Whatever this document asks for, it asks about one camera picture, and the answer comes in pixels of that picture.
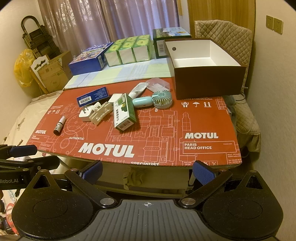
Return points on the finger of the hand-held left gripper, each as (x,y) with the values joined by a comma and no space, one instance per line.
(20,151)
(34,162)

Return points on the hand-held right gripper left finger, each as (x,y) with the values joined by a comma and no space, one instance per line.
(91,171)

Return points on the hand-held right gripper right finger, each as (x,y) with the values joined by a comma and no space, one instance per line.
(203,171)

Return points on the white square plug adapter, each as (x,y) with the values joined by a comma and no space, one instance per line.
(85,116)

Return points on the cream hair clip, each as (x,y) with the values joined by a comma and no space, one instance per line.
(99,113)

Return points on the green white medicine box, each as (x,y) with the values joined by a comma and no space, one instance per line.
(123,115)

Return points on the small blue box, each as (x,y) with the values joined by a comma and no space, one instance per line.
(92,96)

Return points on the white charger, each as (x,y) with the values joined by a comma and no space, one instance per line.
(115,98)

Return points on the mint handheld fan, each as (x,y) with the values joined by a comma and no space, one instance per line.
(162,99)

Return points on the brown storage box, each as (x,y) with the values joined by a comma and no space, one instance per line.
(208,78)

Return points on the white tube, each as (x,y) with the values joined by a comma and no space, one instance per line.
(138,89)

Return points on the clear plastic case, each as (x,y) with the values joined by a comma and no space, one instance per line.
(157,84)

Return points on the cream printed bedsheet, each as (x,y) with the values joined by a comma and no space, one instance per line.
(23,120)

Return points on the small white bottle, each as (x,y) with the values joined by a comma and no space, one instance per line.
(59,126)

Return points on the red printed cardboard sheet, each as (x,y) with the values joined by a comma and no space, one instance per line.
(150,129)

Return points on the grey cloth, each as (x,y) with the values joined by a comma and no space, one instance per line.
(230,104)

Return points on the yellow plastic bag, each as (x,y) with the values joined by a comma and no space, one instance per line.
(22,67)

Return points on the brown cardboard box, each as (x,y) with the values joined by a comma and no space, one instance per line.
(56,71)

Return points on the pastel checkered cloth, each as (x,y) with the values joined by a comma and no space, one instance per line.
(115,71)

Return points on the large blue picture box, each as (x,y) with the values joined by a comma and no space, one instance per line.
(85,64)

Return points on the black step ladder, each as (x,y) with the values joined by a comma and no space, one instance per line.
(34,37)

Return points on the green tissue multipack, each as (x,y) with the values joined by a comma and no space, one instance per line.
(126,55)

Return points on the dark green picture box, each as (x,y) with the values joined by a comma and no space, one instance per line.
(159,46)

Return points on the beige quilted chair cover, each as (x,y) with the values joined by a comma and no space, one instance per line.
(231,39)

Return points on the mauve curtain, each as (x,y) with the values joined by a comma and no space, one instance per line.
(92,20)

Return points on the wooden wall panel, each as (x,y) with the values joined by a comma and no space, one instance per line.
(219,11)

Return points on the beige wall socket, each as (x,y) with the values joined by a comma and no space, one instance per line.
(278,26)
(269,22)

